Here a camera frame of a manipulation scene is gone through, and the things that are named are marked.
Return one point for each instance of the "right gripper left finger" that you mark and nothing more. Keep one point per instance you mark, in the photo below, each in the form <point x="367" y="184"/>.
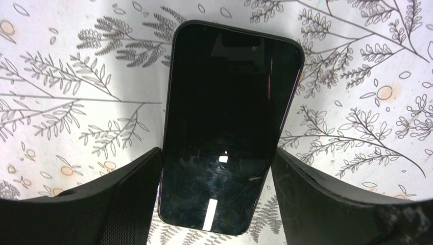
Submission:
<point x="116" y="208"/>

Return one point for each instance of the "black phone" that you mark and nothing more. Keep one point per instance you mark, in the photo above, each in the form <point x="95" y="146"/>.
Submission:
<point x="230" y="90"/>

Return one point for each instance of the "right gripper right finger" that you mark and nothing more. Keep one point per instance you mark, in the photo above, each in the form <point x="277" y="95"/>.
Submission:
<point x="317" y="208"/>

